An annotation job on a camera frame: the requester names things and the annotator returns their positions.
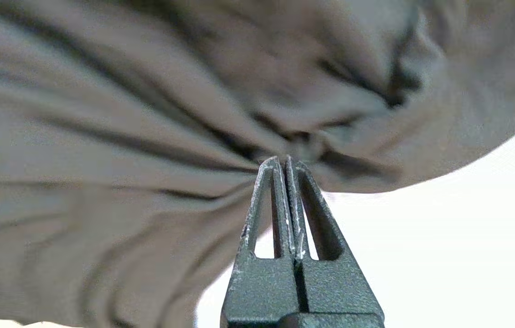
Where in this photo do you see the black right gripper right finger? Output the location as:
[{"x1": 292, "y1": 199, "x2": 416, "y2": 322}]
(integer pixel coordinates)
[{"x1": 284, "y1": 156, "x2": 386, "y2": 322}]

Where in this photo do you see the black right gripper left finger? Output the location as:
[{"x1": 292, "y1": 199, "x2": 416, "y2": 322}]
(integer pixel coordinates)
[{"x1": 221, "y1": 156, "x2": 302, "y2": 328}]

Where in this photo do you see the black t-shirt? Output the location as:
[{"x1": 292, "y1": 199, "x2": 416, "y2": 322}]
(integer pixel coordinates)
[{"x1": 0, "y1": 0, "x2": 515, "y2": 328}]

